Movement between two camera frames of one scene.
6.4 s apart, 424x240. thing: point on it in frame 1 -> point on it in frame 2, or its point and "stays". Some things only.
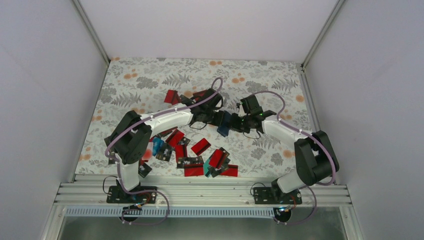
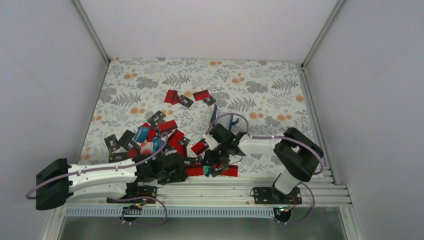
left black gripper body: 206,119 -> 178,176
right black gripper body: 242,125 -> 223,153
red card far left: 172,97 stays
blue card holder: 225,124 stays
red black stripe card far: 197,95 stays
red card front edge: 193,170 stays
